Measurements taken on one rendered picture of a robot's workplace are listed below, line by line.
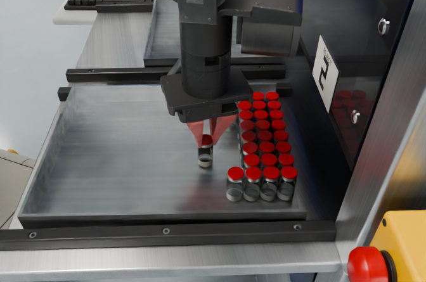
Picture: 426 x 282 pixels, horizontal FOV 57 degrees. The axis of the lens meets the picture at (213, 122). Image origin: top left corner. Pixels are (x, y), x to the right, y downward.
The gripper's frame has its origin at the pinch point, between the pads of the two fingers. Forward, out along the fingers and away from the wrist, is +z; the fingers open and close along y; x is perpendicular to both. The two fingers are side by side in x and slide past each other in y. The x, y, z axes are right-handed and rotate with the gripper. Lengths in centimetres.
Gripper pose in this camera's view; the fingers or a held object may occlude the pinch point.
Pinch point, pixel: (205, 139)
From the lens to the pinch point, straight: 53.3
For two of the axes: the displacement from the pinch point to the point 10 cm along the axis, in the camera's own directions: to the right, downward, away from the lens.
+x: -2.7, -6.3, 7.2
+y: 9.6, -1.7, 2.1
